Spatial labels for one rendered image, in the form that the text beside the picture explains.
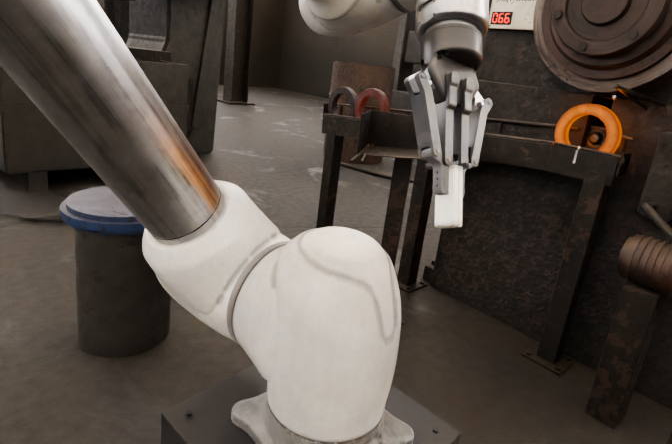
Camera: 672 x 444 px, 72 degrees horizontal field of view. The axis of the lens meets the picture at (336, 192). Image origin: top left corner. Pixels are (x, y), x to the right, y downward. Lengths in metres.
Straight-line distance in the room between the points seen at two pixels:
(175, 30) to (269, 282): 3.25
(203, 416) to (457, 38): 0.58
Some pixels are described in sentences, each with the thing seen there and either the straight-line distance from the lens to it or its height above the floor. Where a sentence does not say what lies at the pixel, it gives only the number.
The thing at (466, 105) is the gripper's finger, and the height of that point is 0.84.
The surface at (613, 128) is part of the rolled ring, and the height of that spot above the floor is 0.78.
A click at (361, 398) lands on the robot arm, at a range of 0.57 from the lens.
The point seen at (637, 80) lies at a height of 0.92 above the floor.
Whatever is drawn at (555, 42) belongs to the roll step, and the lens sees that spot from 1.62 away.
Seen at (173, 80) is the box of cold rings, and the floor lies 0.64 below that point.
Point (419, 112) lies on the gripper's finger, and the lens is 0.55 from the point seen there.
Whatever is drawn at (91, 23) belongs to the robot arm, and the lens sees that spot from 0.48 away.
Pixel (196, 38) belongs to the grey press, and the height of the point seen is 0.91.
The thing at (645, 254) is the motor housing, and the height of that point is 0.50.
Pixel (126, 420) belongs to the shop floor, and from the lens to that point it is 1.33.
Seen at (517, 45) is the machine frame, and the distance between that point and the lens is 1.88.
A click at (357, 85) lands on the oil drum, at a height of 0.70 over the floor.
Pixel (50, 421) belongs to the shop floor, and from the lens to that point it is 1.37.
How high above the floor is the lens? 0.87
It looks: 15 degrees down
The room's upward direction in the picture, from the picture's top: 7 degrees clockwise
